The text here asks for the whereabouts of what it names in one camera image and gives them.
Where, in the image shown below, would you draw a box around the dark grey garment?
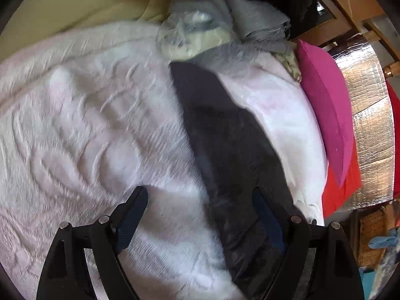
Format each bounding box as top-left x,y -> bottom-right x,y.
169,62 -> 313,300

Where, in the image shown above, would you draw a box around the pale patterned cloth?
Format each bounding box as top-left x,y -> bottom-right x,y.
155,6 -> 302,83

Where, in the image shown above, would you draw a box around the wicker basket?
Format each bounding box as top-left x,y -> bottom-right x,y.
356,204 -> 396,268

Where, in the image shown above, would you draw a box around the red pillow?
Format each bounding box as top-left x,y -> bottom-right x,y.
322,137 -> 363,219

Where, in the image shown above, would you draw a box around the teal cloth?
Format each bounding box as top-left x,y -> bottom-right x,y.
359,269 -> 379,300

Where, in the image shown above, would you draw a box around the wooden cabinet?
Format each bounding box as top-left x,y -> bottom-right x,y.
312,0 -> 400,79

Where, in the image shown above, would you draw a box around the white quilted blanket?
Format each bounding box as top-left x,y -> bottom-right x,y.
0,20 -> 329,300

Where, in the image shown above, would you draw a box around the red blanket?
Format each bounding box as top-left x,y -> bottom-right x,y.
386,79 -> 400,201

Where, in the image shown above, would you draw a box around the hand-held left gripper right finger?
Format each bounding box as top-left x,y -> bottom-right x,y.
250,187 -> 366,300

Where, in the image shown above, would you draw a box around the pink pillow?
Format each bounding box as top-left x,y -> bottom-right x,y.
295,39 -> 355,190

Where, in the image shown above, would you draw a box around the silver foil panel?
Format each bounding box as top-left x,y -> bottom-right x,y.
325,39 -> 396,213

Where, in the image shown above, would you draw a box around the light blue cloth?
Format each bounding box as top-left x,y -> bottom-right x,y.
368,227 -> 400,251

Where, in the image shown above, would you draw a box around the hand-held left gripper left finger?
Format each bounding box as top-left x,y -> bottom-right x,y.
36,186 -> 149,300

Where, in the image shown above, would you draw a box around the beige sofa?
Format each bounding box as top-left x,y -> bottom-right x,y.
0,0 -> 176,58

